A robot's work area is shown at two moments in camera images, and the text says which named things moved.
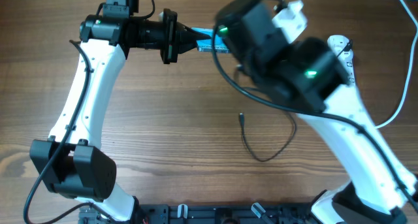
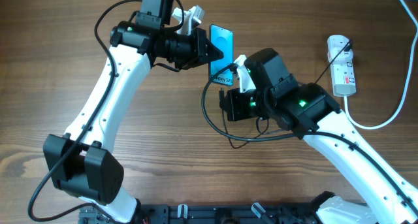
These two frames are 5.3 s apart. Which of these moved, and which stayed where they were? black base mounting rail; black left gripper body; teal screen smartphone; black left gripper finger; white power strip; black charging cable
Moved: teal screen smartphone; black left gripper finger; black charging cable; black left gripper body
Stayed: white power strip; black base mounting rail
